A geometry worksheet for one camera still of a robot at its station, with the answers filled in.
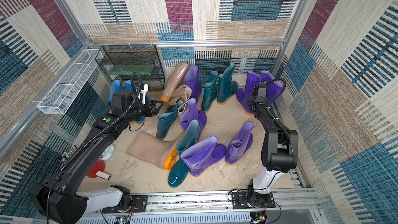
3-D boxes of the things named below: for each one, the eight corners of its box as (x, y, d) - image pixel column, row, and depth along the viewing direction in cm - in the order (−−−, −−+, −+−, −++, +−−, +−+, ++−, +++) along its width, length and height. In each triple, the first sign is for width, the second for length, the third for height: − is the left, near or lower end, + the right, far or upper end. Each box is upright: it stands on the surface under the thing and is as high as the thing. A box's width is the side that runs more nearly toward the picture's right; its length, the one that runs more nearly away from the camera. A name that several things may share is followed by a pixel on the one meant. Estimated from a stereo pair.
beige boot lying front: (126, 169, 85) (122, 166, 81) (135, 135, 97) (133, 131, 93) (180, 169, 84) (179, 166, 81) (183, 135, 97) (182, 131, 93)
